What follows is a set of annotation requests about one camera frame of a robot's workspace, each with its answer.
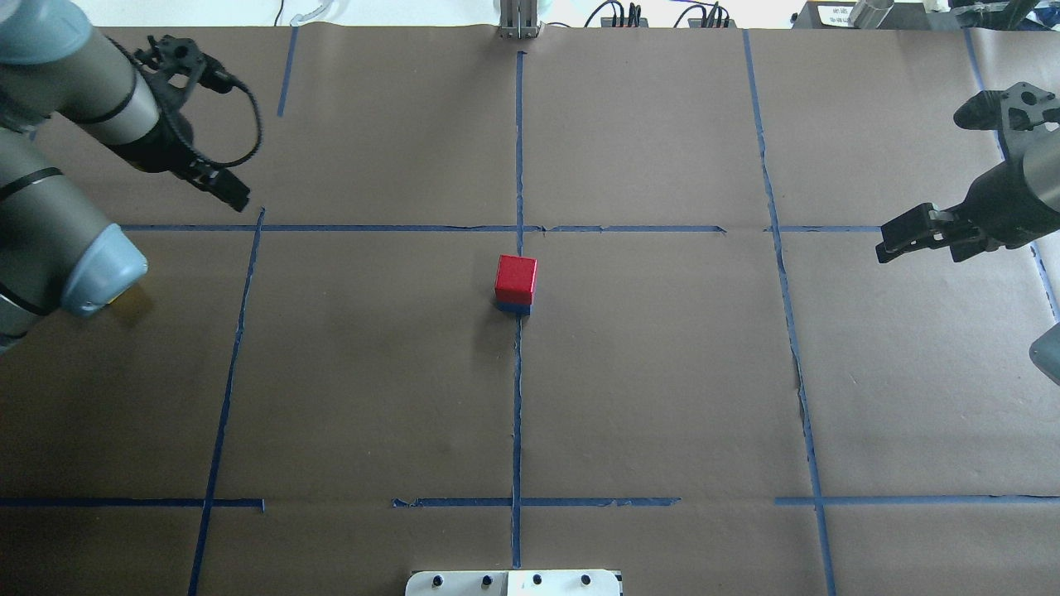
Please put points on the left black power strip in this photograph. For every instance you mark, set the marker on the left black power strip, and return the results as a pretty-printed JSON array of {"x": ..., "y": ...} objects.
[{"x": 618, "y": 15}]

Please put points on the red wooden block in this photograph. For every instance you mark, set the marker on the red wooden block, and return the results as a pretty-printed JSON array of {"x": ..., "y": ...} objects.
[{"x": 515, "y": 281}]

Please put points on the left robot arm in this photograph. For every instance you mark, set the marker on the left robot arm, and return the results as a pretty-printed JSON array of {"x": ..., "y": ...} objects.
[{"x": 60, "y": 250}]

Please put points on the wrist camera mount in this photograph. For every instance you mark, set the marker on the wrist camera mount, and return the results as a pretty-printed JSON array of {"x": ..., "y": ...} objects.
[
  {"x": 180, "y": 64},
  {"x": 1019, "y": 116}
]

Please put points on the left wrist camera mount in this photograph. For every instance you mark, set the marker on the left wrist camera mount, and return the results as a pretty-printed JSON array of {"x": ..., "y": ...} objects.
[{"x": 180, "y": 64}]

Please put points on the blue wooden block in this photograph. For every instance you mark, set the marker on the blue wooden block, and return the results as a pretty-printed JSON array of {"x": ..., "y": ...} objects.
[{"x": 521, "y": 309}]

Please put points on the black power strip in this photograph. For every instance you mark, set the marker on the black power strip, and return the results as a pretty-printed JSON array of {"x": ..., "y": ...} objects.
[
  {"x": 618, "y": 15},
  {"x": 706, "y": 15}
]

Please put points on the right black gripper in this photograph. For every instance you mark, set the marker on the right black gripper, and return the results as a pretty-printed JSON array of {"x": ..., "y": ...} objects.
[{"x": 990, "y": 207}]

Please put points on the aluminium profile post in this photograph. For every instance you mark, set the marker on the aluminium profile post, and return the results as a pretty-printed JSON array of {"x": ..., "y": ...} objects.
[{"x": 519, "y": 19}]

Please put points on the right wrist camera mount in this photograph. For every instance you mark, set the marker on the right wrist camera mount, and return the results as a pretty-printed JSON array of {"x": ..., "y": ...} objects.
[{"x": 1019, "y": 116}]

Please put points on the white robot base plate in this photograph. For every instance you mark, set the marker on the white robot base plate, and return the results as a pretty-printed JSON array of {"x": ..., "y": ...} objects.
[{"x": 515, "y": 582}]

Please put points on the brown paper table cover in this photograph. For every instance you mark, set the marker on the brown paper table cover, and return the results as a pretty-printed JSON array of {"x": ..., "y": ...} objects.
[{"x": 718, "y": 391}]

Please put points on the right black power strip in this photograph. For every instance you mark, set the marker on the right black power strip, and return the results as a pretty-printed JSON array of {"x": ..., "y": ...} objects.
[{"x": 706, "y": 15}]

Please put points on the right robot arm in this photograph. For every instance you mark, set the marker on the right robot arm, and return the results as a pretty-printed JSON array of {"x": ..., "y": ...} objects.
[{"x": 1039, "y": 169}]

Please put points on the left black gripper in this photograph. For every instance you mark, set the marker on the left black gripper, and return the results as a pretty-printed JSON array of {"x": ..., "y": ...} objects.
[{"x": 160, "y": 146}]

